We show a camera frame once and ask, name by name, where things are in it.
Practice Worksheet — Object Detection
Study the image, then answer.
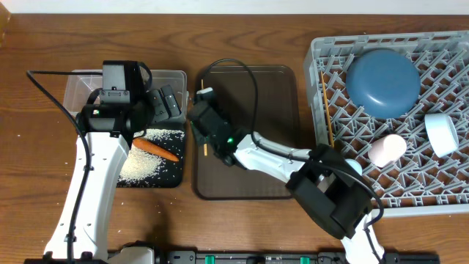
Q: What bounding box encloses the orange carrot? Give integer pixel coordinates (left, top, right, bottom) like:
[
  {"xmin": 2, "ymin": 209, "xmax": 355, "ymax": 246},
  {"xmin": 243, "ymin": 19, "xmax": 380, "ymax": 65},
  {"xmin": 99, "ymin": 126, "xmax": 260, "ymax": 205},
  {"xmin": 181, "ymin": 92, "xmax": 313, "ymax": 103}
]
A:
[{"xmin": 133, "ymin": 138, "xmax": 179, "ymax": 162}]

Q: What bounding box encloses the light blue cup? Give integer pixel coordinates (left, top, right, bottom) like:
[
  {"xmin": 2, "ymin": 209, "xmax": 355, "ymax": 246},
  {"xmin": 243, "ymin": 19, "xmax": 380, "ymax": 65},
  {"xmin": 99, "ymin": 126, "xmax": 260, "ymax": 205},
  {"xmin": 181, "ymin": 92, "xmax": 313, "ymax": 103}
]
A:
[{"xmin": 346, "ymin": 158, "xmax": 363, "ymax": 175}]

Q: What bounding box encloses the pink cup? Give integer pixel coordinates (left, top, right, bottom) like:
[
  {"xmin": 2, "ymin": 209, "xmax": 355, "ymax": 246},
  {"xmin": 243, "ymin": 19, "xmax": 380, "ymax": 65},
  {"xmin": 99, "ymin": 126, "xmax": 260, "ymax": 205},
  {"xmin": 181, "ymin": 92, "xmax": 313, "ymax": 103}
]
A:
[{"xmin": 367, "ymin": 134, "xmax": 407, "ymax": 168}]

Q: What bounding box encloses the dark blue plate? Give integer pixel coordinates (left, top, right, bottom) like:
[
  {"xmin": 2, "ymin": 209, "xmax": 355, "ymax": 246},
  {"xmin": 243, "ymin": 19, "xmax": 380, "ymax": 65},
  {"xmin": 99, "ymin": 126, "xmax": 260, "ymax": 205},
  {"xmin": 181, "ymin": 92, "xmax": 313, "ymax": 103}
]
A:
[{"xmin": 345, "ymin": 49, "xmax": 421, "ymax": 119}]

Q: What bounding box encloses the light blue bowl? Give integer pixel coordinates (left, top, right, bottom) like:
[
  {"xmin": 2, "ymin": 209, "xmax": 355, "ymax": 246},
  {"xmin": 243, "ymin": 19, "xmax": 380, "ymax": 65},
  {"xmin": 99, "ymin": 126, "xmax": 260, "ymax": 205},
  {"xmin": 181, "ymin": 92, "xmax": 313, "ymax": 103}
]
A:
[{"xmin": 424, "ymin": 113, "xmax": 459, "ymax": 158}]

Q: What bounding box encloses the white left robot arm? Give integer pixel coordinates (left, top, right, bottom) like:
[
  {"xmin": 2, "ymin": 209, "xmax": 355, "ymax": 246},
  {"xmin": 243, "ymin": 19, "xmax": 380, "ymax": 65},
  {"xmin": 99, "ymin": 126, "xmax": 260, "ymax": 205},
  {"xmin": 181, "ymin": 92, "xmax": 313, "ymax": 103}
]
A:
[{"xmin": 24, "ymin": 132, "xmax": 164, "ymax": 263}]

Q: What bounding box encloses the clear plastic waste bin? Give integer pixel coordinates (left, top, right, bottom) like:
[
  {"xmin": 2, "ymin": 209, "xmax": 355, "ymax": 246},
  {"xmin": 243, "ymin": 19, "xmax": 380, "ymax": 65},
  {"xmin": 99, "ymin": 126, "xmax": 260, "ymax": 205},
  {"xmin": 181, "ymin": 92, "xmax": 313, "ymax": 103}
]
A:
[{"xmin": 62, "ymin": 70, "xmax": 189, "ymax": 129}]

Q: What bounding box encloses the grey dishwasher rack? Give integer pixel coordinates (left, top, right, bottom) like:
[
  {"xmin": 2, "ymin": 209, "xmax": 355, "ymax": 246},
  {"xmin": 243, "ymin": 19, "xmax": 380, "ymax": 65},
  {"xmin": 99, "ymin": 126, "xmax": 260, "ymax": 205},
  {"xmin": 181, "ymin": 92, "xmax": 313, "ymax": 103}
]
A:
[{"xmin": 303, "ymin": 31, "xmax": 468, "ymax": 217}]

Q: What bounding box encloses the spilled white rice pile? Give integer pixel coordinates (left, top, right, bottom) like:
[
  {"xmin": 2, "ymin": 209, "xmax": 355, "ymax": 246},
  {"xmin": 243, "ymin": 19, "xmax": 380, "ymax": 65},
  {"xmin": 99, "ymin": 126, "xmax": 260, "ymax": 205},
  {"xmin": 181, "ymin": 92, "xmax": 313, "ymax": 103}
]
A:
[{"xmin": 117, "ymin": 128, "xmax": 185, "ymax": 184}]

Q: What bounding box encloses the brown serving tray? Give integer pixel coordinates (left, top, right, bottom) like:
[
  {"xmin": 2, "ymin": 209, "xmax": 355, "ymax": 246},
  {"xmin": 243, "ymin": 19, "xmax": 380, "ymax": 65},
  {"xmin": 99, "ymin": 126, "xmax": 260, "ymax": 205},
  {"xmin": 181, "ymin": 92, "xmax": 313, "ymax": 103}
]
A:
[{"xmin": 193, "ymin": 65, "xmax": 300, "ymax": 200}]

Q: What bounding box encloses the black plastic tray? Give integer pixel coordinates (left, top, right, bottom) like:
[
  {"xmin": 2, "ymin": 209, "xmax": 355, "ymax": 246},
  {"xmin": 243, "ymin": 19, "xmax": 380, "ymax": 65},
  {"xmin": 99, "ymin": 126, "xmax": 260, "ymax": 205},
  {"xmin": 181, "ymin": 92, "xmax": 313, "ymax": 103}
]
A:
[{"xmin": 116, "ymin": 120, "xmax": 186, "ymax": 189}]

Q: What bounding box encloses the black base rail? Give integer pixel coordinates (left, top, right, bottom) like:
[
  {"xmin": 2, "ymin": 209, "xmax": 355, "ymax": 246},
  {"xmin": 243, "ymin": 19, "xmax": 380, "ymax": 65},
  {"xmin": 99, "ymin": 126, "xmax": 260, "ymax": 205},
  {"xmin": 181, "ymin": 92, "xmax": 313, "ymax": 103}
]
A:
[{"xmin": 106, "ymin": 249, "xmax": 440, "ymax": 264}]

